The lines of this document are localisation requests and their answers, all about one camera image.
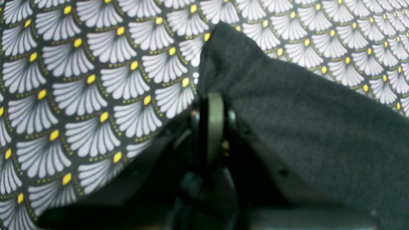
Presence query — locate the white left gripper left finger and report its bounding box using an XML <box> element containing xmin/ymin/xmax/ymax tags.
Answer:
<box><xmin>190</xmin><ymin>96</ymin><xmax>208</xmax><ymax>169</ymax></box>

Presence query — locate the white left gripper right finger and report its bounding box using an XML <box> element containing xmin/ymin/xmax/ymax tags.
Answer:
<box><xmin>208</xmin><ymin>93</ymin><xmax>237</xmax><ymax>166</ymax></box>

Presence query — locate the dark grey T-shirt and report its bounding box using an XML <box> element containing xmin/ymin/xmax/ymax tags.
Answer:
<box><xmin>198</xmin><ymin>22</ymin><xmax>409</xmax><ymax>230</ymax></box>

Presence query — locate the fan-patterned table cloth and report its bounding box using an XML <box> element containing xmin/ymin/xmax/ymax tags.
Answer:
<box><xmin>1</xmin><ymin>0</ymin><xmax>408</xmax><ymax>230</ymax></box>

